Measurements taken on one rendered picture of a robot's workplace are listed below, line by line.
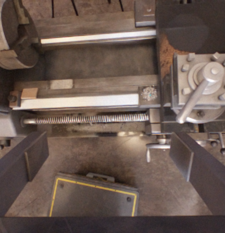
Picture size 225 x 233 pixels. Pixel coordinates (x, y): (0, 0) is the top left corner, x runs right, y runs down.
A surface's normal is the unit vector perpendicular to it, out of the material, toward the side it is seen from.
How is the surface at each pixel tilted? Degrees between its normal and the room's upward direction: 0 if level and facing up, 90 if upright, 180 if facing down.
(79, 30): 0
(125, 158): 0
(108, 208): 0
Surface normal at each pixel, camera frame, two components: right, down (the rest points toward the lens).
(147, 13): -0.09, -0.12
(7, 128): -0.07, 0.43
